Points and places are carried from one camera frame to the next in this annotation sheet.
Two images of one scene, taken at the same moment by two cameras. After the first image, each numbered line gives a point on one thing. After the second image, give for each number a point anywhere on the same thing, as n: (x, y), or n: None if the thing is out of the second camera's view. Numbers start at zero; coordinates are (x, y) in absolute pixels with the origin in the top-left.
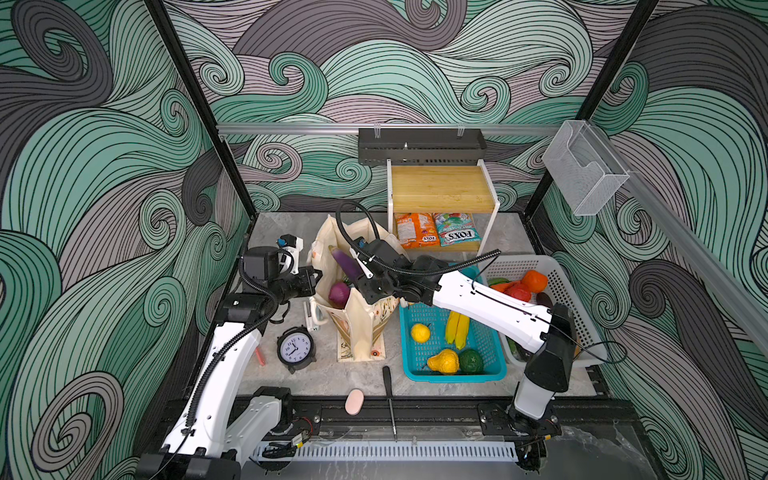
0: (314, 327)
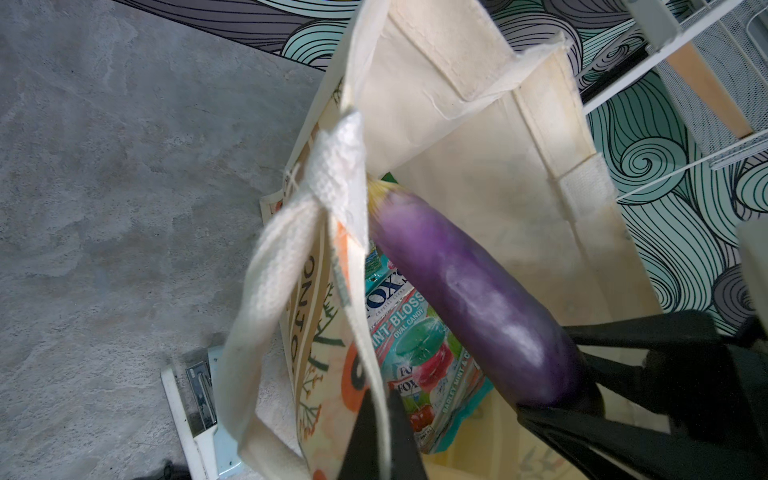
0: (192, 394)
